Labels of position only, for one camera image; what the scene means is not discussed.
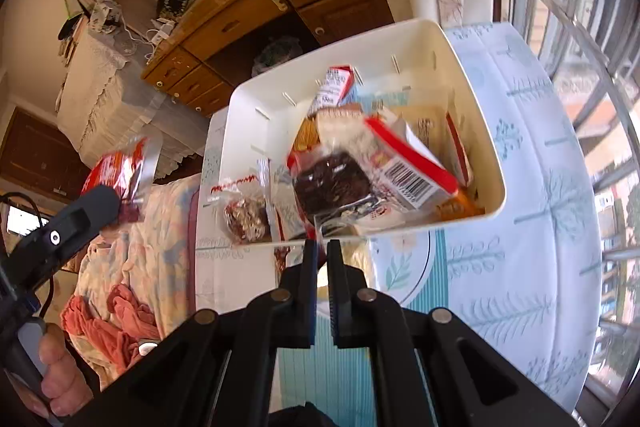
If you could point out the brown cake packet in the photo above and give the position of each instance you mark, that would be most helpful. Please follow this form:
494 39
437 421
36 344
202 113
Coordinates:
330 184

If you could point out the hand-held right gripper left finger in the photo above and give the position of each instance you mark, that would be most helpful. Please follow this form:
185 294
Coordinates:
310 302

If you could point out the pastel floral blanket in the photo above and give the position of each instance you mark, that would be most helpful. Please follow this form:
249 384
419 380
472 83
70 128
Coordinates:
150 247

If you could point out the red white milk carton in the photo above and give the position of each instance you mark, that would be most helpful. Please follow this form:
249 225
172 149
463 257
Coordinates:
335 84

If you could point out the trash bin with bag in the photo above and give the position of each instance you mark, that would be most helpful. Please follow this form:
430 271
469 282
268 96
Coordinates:
277 54

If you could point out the clear soda cracker packet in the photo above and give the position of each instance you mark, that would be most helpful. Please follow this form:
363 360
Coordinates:
340 122

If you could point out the person's left hand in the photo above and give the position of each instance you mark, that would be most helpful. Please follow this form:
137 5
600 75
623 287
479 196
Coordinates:
65 377

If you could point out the coral pink cloth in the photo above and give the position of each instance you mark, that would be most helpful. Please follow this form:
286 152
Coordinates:
100 327

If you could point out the metal window grille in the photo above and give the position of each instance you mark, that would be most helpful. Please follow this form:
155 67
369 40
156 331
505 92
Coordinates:
590 32

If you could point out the red white snack carton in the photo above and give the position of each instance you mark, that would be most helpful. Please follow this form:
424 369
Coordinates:
410 172

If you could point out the small red snack packet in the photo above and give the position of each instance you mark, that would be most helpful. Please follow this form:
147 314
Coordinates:
115 167

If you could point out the white plastic bin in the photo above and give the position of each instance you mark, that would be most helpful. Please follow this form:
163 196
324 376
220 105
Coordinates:
260 132

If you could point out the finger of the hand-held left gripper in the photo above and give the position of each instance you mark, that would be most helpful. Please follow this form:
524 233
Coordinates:
80 222

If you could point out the clear nut cake packet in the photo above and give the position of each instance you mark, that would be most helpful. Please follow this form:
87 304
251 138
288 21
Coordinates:
247 217

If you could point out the brown wooden door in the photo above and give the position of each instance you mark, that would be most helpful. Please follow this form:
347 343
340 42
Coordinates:
40 152

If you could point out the stack of books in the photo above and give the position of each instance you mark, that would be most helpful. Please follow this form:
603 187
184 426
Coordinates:
70 37

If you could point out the mauve sheet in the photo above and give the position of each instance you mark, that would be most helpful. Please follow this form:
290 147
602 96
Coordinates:
192 257

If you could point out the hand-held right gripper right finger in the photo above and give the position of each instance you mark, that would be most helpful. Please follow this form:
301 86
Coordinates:
336 307

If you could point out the hanging patterned fabric bag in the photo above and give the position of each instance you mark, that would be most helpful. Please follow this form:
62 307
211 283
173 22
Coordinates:
105 14

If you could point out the teal striped placemat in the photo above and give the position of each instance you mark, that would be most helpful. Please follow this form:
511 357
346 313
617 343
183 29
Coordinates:
305 377

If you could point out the wooden desk with drawers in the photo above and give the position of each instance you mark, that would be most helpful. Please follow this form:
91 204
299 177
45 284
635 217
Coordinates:
240 22

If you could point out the white power strip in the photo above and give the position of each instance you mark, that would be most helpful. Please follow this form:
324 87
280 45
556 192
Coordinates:
160 34

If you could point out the white lace covered cabinet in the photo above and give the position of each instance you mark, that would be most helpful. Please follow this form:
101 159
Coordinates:
105 97

